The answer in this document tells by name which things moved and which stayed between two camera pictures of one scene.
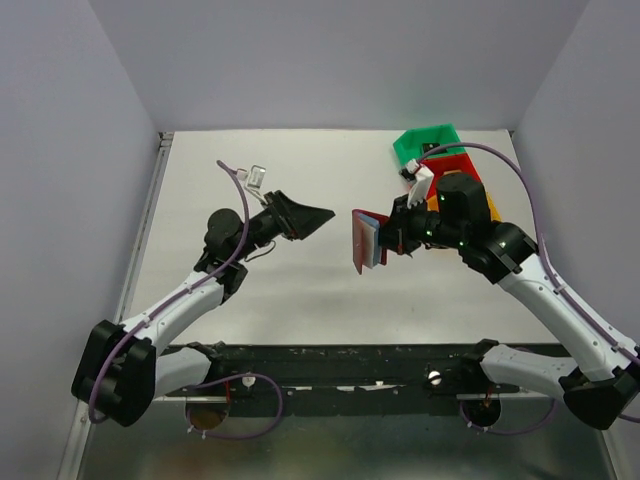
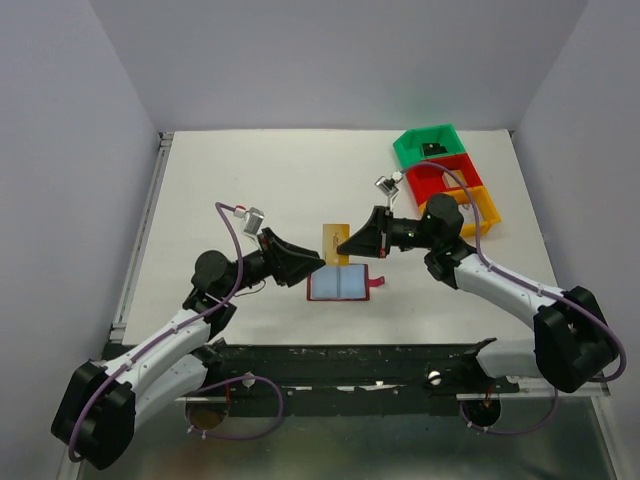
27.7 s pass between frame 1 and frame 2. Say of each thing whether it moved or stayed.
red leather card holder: moved
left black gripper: moved
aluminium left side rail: stayed
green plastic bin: stayed
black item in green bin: stayed
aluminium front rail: stayed
